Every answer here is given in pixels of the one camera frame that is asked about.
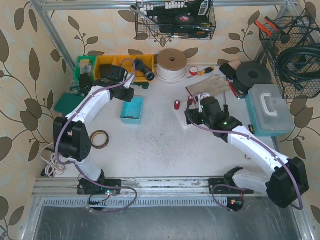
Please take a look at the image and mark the white peg base plate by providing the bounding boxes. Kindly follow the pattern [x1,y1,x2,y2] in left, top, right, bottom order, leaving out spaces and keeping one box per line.
[173,101,193,130]

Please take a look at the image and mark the red spring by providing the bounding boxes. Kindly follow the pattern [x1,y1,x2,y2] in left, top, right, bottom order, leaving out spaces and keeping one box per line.
[187,96,193,105]
[174,100,181,111]

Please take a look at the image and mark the blue plastic tray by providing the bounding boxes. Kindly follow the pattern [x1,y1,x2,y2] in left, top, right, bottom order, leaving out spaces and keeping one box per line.
[120,96,144,125]

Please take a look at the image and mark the brown tape roll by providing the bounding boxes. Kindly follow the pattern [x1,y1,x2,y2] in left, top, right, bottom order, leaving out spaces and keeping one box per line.
[90,130,110,150]

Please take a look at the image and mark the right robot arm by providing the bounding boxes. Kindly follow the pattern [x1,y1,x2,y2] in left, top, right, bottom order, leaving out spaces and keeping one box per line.
[184,93,309,211]

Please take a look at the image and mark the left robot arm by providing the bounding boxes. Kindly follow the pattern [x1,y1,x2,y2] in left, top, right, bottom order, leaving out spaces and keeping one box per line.
[53,58,136,186]

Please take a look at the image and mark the yellow storage bin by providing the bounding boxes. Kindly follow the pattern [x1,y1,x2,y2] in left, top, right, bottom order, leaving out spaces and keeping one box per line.
[93,54,156,83]

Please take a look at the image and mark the dark grey pipe fitting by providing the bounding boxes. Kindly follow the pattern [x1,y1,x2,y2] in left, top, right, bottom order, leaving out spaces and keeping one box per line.
[134,59,155,82]

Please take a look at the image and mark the beige work glove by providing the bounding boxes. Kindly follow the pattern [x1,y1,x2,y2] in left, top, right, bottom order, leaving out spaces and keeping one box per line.
[186,74,231,97]

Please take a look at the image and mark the black green meter device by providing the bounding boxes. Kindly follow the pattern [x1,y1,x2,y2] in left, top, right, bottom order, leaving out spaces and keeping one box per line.
[79,73,92,97]

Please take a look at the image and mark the red white tape roll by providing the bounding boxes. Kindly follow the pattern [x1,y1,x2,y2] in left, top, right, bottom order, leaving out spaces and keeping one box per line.
[189,66,198,76]

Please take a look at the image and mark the green storage bin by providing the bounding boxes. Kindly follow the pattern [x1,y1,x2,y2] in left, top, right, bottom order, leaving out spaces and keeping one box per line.
[73,55,97,84]

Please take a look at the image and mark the green cutting mat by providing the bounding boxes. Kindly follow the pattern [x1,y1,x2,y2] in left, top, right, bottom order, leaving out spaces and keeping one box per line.
[54,93,85,116]

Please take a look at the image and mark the small yellow black screwdriver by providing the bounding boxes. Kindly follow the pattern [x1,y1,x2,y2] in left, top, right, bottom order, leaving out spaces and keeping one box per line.
[248,124,254,134]

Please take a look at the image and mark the black disc spool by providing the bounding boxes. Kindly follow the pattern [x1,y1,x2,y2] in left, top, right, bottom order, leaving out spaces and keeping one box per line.
[233,61,272,94]

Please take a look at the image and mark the blue clear toolbox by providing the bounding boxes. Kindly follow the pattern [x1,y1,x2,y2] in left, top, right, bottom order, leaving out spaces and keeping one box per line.
[245,84,295,137]

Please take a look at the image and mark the silver wrench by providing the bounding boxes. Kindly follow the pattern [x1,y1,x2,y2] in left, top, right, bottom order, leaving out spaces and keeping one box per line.
[129,5,158,25]

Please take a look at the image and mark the small hammer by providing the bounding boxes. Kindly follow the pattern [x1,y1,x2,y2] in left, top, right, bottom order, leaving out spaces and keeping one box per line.
[45,147,55,153]

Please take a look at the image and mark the black tape roll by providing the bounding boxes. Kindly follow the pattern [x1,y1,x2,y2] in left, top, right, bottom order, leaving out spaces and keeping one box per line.
[174,14,195,26]

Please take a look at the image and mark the white cable spool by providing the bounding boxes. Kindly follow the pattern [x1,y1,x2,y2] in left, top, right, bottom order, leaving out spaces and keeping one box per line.
[156,48,187,84]

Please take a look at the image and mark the top wire basket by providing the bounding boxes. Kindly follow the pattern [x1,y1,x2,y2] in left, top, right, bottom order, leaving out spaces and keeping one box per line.
[129,0,216,44]

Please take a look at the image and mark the wire basket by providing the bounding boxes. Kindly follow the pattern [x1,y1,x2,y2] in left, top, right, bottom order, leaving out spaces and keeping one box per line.
[129,0,216,44]
[259,15,320,99]

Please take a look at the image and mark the coiled black hose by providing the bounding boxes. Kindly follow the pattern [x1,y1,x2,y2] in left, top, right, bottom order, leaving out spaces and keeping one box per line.
[277,43,320,85]

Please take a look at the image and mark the orange handled pliers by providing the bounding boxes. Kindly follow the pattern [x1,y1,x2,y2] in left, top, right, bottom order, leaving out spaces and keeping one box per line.
[254,16,280,38]

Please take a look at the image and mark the right wire basket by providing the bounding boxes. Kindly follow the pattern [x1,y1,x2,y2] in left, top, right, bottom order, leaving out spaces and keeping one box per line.
[259,15,320,99]

